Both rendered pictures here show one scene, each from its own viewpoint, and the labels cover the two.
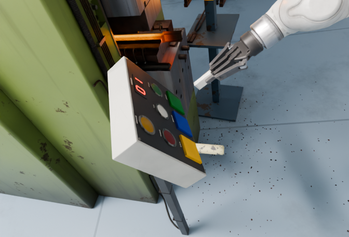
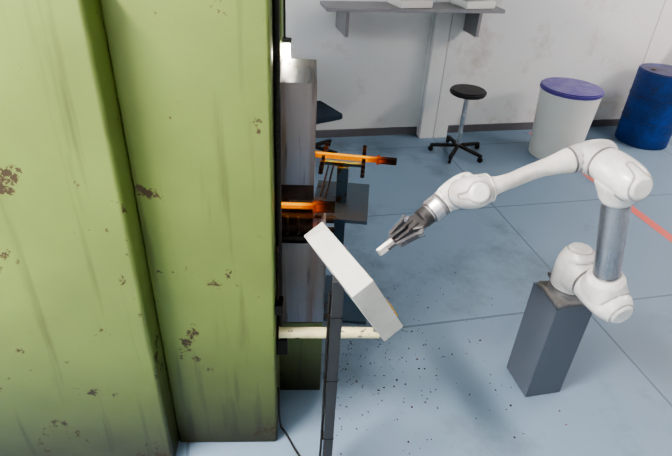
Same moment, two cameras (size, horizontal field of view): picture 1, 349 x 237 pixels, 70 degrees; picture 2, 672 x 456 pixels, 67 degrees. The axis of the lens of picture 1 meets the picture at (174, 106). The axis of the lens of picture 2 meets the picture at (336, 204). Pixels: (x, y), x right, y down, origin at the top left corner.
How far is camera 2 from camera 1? 1.10 m
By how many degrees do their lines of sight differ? 25
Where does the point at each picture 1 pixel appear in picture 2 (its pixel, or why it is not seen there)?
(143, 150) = (373, 290)
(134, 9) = (309, 179)
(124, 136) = (358, 280)
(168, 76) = not seen: hidden behind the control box
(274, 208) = (433, 425)
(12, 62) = (193, 224)
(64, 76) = (248, 240)
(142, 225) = not seen: outside the picture
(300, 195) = (460, 405)
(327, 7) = (483, 195)
